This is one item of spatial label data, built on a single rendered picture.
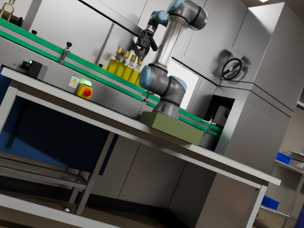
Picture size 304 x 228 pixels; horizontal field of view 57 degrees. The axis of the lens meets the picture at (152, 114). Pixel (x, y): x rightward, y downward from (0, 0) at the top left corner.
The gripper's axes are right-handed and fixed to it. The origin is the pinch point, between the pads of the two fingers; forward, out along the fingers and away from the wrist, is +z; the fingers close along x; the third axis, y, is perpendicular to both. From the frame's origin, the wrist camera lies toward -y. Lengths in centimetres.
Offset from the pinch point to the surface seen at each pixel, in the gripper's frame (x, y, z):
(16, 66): 13, 72, 38
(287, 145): -145, -486, -31
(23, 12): -283, 51, -40
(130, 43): -12.4, 6.9, -9.7
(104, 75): 12.5, 26.2, 22.3
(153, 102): 4.3, -20.8, 23.2
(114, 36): -12.7, 19.9, -8.1
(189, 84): -11, -59, -5
